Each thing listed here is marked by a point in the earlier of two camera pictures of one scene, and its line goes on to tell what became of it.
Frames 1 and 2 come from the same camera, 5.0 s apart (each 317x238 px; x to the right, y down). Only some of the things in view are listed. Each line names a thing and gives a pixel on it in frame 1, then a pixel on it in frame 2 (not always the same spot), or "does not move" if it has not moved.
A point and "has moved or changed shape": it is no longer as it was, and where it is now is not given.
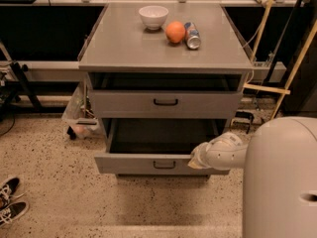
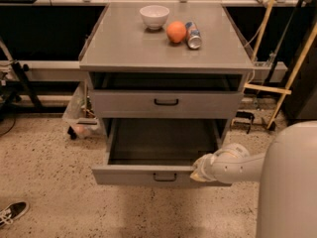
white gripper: (211, 155) -> (207, 169)
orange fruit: (175, 32) does not move
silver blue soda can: (192, 36) does not move
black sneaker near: (12, 212) does not move
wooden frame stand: (285, 89) does not move
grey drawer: (155, 146) has moved or changed shape
